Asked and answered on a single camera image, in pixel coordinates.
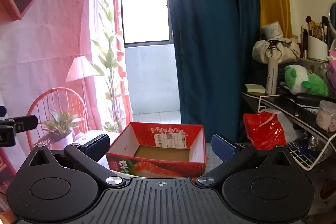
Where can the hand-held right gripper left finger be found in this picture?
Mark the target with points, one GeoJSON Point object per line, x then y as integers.
{"type": "Point", "coordinates": [96, 146]}

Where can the black framed window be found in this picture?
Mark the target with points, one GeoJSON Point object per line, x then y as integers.
{"type": "Point", "coordinates": [147, 8]}

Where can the pink box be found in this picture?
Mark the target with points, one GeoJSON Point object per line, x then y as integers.
{"type": "Point", "coordinates": [332, 69]}

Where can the white spray bottle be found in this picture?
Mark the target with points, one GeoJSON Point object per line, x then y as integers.
{"type": "Point", "coordinates": [272, 77]}

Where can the teal curtain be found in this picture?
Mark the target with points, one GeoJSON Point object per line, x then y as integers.
{"type": "Point", "coordinates": [210, 43]}

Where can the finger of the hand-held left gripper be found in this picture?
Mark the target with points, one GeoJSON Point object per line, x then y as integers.
{"type": "Point", "coordinates": [2, 111]}
{"type": "Point", "coordinates": [23, 123]}

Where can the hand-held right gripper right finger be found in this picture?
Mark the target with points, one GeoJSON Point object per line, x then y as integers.
{"type": "Point", "coordinates": [224, 150]}

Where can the green plush toy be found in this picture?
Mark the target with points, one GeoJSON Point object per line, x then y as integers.
{"type": "Point", "coordinates": [312, 82]}

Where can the bunch of makeup brushes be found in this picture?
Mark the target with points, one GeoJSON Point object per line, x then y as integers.
{"type": "Point", "coordinates": [319, 27]}

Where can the beige cloth bag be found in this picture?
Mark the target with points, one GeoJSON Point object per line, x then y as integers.
{"type": "Point", "coordinates": [278, 52]}

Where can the red plastic bag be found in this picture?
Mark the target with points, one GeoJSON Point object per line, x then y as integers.
{"type": "Point", "coordinates": [265, 132]}

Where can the white brush holder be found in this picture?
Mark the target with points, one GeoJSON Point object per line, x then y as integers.
{"type": "Point", "coordinates": [317, 48]}

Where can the pink printed backdrop cloth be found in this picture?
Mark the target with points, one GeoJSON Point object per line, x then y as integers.
{"type": "Point", "coordinates": [39, 43]}

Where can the pale yellow notepad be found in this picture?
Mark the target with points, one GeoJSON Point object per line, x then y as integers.
{"type": "Point", "coordinates": [255, 88]}

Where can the white round container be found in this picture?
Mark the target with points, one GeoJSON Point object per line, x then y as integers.
{"type": "Point", "coordinates": [273, 29]}

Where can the round mirror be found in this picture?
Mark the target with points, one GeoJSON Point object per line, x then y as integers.
{"type": "Point", "coordinates": [334, 12]}

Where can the red cardboard box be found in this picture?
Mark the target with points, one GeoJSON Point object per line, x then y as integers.
{"type": "Point", "coordinates": [141, 132]}

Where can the clear plastic jar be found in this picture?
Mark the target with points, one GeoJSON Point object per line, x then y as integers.
{"type": "Point", "coordinates": [326, 116]}

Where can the black desk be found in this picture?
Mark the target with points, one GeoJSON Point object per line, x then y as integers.
{"type": "Point", "coordinates": [288, 106]}

